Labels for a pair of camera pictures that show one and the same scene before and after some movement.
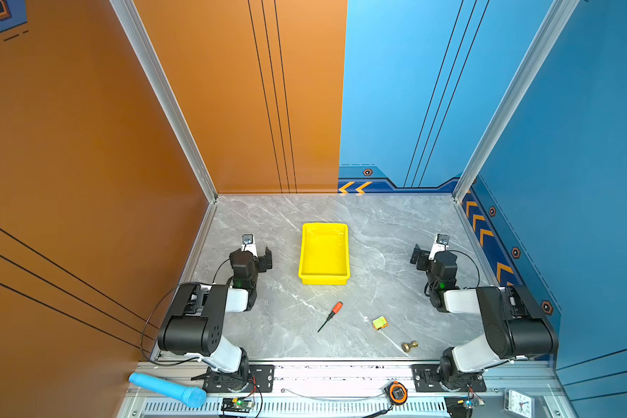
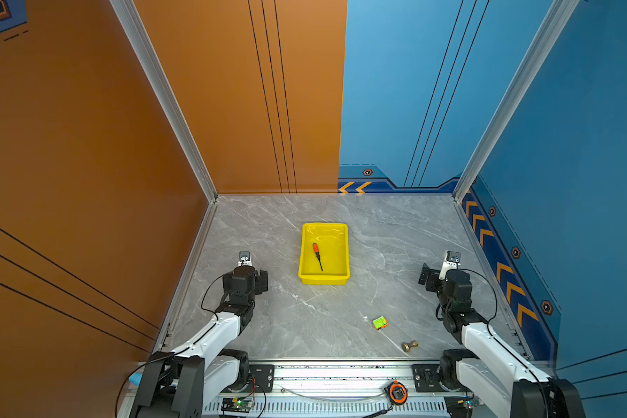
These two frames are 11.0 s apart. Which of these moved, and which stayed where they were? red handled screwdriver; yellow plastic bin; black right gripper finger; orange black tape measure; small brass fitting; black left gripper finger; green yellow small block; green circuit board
Moved: black left gripper finger; black right gripper finger; red handled screwdriver
Stayed: green circuit board; orange black tape measure; small brass fitting; green yellow small block; yellow plastic bin
